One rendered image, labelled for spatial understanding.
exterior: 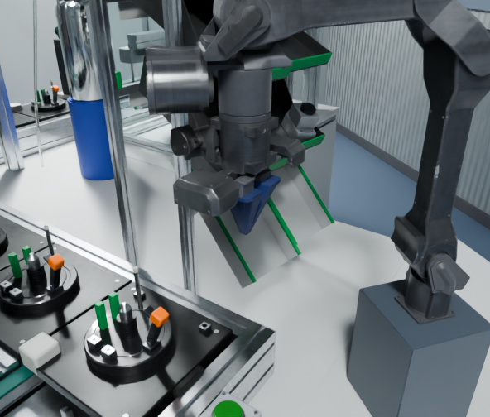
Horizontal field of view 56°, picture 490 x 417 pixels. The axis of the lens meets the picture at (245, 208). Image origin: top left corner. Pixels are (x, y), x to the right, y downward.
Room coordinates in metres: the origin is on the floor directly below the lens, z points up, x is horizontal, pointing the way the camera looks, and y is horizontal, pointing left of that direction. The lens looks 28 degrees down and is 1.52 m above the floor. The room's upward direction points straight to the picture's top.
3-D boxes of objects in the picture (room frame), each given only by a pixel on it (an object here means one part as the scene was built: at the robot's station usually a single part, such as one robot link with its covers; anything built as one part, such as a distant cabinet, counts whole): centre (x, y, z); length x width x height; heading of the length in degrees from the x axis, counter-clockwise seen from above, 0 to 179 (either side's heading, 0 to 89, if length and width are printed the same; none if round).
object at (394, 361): (0.55, -0.27, 0.96); 0.14 x 0.14 x 0.20; 18
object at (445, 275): (0.54, -0.27, 1.15); 0.09 x 0.07 x 0.06; 11
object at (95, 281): (0.70, 0.39, 1.01); 0.24 x 0.24 x 0.13; 55
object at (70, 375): (0.56, 0.19, 1.01); 0.24 x 0.24 x 0.13; 55
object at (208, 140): (0.52, 0.05, 1.34); 0.07 x 0.07 x 0.06; 53
